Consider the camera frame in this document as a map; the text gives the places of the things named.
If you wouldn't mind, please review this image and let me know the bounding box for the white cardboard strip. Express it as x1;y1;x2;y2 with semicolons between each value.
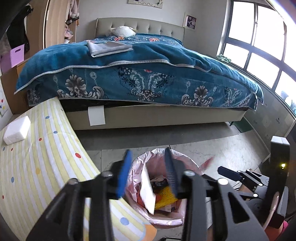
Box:
139;164;156;214

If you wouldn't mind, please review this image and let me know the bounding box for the white foam block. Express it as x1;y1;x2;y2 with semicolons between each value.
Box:
3;116;31;145

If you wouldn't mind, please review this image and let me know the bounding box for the yellow foam fruit net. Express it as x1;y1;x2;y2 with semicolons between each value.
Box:
154;186;178;210

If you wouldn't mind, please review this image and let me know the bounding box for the pink-lined trash bin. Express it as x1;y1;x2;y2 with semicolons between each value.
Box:
125;148;215;230

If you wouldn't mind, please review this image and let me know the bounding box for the person right hand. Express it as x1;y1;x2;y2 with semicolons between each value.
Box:
262;192;280;230

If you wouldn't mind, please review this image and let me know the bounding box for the striped yellow tablecloth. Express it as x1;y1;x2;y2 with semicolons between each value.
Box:
1;97;100;240

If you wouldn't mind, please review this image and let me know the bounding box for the white paper tag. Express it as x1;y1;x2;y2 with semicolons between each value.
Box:
88;105;106;126

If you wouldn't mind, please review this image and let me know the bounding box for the polka dot white cabinet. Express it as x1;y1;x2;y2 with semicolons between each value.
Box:
0;81;13;130

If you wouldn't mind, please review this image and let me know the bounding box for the brown wooden nightstand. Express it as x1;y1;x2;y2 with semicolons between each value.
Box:
1;59;30;114

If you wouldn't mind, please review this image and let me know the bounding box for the large window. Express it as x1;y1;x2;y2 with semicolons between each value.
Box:
219;1;295;113

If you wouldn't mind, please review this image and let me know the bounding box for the blue floral bed blanket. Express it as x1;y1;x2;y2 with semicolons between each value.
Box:
16;34;264;110

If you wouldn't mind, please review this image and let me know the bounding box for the purple storage basket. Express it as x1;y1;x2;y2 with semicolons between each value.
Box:
1;44;25;73

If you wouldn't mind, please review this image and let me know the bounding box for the folded grey striped cloth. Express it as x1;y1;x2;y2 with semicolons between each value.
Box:
87;42;133;58

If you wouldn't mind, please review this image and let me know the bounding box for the white pillow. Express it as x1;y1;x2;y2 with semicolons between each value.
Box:
110;26;137;37

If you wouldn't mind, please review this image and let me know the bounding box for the black jacket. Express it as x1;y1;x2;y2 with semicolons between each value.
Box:
6;5;34;53

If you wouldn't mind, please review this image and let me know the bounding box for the wooden wardrobe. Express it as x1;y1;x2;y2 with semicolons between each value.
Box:
25;0;79;59

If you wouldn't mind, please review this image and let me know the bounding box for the beige upholstered bed frame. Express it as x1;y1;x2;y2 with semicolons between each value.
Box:
66;18;246;131

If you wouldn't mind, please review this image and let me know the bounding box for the small wall photo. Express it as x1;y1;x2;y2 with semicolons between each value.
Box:
183;14;197;30

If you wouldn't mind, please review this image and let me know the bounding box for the wall picture poster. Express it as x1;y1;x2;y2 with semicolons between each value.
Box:
128;0;164;9

